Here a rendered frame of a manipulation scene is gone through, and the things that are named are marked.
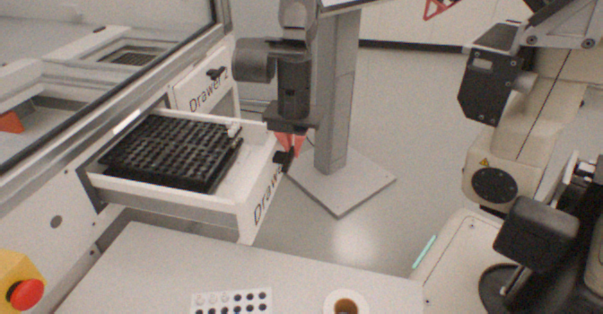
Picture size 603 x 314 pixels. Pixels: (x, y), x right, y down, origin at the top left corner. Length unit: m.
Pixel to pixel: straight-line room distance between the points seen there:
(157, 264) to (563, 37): 0.77
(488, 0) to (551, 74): 2.91
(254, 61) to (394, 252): 1.28
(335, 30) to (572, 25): 1.02
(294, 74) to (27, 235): 0.47
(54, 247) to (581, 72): 0.99
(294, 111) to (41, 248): 0.46
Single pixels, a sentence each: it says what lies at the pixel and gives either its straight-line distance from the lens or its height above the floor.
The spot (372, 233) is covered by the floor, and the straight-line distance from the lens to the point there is 1.73.
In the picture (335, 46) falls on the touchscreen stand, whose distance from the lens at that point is 1.56.
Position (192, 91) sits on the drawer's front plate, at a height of 0.89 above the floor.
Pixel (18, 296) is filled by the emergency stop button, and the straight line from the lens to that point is 0.60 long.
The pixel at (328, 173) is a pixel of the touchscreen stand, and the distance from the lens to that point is 1.93.
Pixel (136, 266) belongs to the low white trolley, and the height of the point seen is 0.76.
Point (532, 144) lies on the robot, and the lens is 0.90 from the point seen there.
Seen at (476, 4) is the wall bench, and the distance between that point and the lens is 3.74.
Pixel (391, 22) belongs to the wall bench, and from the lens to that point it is 3.67.
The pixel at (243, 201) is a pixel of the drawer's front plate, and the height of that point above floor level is 0.93.
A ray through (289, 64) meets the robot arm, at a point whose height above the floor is 1.09.
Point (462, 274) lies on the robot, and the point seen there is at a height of 0.28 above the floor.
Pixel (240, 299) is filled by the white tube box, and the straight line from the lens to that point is 0.59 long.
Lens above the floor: 1.31
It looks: 37 degrees down
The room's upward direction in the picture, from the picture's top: straight up
